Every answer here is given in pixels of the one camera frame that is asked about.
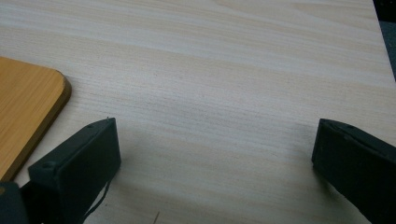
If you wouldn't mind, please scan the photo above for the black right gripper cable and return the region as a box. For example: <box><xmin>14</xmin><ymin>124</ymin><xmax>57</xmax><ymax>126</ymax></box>
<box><xmin>81</xmin><ymin>179</ymin><xmax>112</xmax><ymax>224</ymax></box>

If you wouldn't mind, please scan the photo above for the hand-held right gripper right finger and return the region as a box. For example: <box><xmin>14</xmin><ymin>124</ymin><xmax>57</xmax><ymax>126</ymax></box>
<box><xmin>311</xmin><ymin>118</ymin><xmax>396</xmax><ymax>224</ymax></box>

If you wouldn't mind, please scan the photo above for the brown wooden board with cutouts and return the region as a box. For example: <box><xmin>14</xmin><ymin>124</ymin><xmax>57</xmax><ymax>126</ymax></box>
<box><xmin>0</xmin><ymin>55</ymin><xmax>73</xmax><ymax>183</ymax></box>

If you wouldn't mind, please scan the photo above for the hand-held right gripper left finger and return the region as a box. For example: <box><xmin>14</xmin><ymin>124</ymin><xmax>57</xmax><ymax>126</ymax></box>
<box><xmin>27</xmin><ymin>117</ymin><xmax>122</xmax><ymax>224</ymax></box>

